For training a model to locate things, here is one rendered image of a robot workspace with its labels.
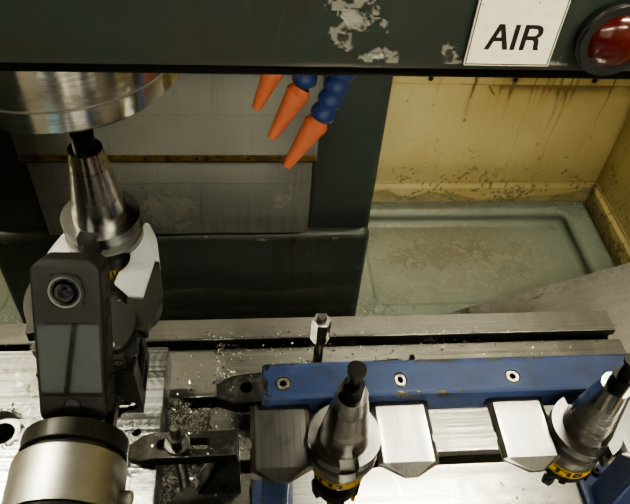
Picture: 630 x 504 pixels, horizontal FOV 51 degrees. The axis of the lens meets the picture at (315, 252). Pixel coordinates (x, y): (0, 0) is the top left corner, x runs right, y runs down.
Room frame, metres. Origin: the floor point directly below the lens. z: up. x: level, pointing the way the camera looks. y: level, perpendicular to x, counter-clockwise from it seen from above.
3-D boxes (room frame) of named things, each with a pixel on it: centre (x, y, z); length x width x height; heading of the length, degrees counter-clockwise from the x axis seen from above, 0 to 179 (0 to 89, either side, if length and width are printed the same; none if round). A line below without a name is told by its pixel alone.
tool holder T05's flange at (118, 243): (0.38, 0.18, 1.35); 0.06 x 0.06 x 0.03
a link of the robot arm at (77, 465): (0.18, 0.15, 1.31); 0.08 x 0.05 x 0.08; 98
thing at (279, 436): (0.27, 0.01, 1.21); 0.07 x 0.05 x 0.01; 8
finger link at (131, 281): (0.36, 0.14, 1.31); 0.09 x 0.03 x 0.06; 175
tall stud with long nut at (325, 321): (0.56, -0.02, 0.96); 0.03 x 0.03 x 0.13
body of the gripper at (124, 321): (0.26, 0.16, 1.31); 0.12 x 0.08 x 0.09; 8
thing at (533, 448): (0.30, -0.20, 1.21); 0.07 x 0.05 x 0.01; 8
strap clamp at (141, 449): (0.36, 0.14, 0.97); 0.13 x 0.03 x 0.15; 98
